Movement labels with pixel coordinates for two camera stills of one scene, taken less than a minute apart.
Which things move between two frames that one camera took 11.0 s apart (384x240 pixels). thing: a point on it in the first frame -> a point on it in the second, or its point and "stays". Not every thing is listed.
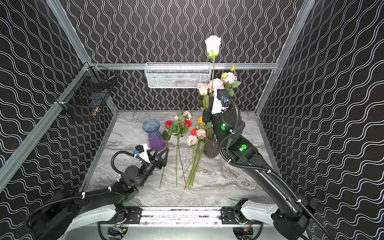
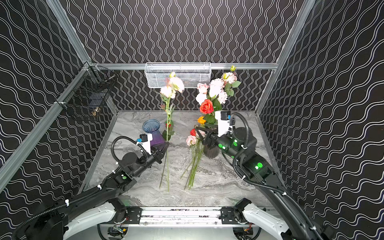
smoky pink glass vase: [211, 146] stays
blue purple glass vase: [156, 139] stays
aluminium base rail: [181, 216] stays
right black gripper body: [208, 114] -> [210, 137]
